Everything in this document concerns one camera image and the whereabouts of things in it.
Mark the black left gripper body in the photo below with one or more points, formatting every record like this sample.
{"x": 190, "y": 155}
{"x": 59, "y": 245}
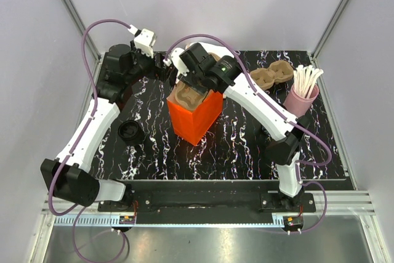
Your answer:
{"x": 144, "y": 66}

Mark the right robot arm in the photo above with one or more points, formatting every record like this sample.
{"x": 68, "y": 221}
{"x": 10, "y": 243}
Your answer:
{"x": 218, "y": 69}

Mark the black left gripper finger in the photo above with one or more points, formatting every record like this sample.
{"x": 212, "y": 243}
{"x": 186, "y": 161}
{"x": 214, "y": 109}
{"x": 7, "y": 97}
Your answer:
{"x": 170, "y": 75}
{"x": 160, "y": 67}

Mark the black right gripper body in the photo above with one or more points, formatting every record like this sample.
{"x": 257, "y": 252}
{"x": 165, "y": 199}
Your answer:
{"x": 193, "y": 79}

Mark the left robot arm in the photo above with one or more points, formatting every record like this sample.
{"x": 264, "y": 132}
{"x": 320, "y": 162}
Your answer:
{"x": 67, "y": 176}

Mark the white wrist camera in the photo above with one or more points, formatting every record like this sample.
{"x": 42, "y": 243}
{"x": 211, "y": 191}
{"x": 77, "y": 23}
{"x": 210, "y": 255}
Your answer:
{"x": 144, "y": 40}
{"x": 175, "y": 60}

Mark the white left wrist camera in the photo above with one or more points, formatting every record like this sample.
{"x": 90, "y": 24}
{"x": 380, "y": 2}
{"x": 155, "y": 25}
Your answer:
{"x": 144, "y": 40}

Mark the brown cardboard cup carrier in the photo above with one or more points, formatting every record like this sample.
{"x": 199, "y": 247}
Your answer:
{"x": 187, "y": 97}

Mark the pink cup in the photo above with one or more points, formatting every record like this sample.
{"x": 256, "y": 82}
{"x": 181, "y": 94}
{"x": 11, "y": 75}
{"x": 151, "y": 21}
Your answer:
{"x": 297, "y": 105}

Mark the white folded towel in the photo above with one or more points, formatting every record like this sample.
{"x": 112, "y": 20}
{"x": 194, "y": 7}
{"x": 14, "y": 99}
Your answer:
{"x": 202, "y": 55}

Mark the orange paper bag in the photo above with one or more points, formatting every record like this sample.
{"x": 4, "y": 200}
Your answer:
{"x": 192, "y": 125}

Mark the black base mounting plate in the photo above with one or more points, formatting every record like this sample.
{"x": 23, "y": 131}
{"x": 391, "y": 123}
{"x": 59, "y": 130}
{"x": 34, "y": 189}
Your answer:
{"x": 192, "y": 203}

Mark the white wooden stir sticks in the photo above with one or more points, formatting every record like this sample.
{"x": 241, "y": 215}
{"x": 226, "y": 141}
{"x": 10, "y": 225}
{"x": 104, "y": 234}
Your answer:
{"x": 305, "y": 78}

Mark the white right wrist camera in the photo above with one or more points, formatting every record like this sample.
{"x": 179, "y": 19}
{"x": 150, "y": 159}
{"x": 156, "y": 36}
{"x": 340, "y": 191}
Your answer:
{"x": 175, "y": 60}

